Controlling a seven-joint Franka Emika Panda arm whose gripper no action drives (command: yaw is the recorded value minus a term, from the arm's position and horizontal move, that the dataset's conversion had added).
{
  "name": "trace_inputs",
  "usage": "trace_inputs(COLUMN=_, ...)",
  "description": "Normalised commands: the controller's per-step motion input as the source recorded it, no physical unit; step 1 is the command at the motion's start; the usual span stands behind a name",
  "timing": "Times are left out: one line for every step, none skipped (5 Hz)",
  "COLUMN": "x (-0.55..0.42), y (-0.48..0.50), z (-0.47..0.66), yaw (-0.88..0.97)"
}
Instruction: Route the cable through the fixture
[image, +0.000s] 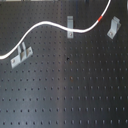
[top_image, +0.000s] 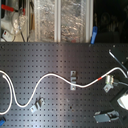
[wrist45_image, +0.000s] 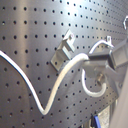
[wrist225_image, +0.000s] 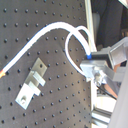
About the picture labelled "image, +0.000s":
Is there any white cable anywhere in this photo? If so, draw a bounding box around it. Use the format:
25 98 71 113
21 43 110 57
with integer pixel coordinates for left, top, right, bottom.
0 0 112 61

